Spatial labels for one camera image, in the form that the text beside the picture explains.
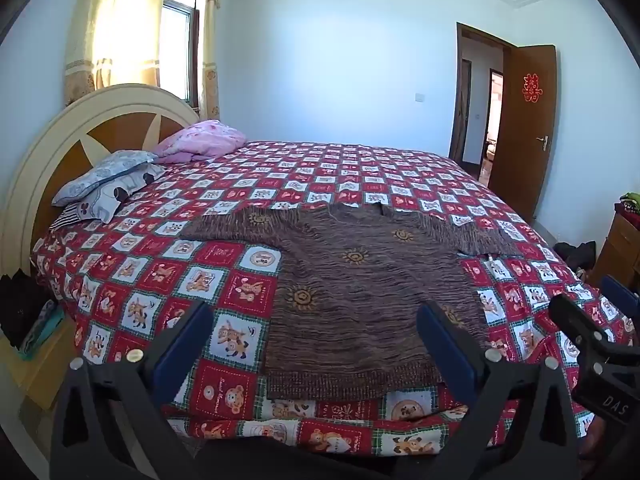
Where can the red paper door decoration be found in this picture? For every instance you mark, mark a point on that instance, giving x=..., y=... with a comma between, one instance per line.
x=532, y=88

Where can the wide yellow curtain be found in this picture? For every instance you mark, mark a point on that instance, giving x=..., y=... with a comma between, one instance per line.
x=112, y=25

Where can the teal folded cloth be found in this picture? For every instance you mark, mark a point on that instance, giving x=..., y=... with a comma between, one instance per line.
x=45, y=332

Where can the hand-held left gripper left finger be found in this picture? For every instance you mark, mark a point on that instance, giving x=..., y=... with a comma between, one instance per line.
x=184, y=347

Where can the pile of colourful clothes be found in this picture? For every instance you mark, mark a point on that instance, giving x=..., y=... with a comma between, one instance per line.
x=631, y=205

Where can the brown knitted sweater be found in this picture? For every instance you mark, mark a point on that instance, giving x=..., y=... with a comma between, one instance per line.
x=360, y=285

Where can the light wooden nightstand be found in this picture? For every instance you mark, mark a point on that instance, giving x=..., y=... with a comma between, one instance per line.
x=40, y=380

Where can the striped pillow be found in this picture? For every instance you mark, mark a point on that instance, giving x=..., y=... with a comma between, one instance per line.
x=70, y=217

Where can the wooden cabinet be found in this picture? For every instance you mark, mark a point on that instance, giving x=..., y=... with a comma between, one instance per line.
x=617, y=250

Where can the pink quilt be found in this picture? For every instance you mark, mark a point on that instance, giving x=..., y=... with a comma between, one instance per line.
x=202, y=142

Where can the dark cloth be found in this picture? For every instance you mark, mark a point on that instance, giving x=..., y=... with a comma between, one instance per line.
x=20, y=310

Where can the window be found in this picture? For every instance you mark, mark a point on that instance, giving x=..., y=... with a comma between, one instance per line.
x=177, y=50

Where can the red checked printed blanket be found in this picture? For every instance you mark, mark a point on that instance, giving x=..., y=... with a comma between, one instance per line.
x=150, y=270

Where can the black bag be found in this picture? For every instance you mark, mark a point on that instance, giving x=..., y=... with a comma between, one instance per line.
x=575, y=255

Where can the brown door frame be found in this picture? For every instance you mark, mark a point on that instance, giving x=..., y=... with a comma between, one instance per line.
x=456, y=110

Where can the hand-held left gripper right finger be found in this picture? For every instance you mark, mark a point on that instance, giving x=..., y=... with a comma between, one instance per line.
x=446, y=347

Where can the cream and wood headboard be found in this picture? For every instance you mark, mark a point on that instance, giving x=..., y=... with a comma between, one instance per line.
x=30, y=170

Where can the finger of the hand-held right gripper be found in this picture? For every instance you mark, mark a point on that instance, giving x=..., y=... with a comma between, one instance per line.
x=580, y=322
x=620, y=292

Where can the brown wooden door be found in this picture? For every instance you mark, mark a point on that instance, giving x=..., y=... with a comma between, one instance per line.
x=525, y=160

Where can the grey patterned pillow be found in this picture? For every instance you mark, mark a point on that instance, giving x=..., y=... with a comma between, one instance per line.
x=107, y=180

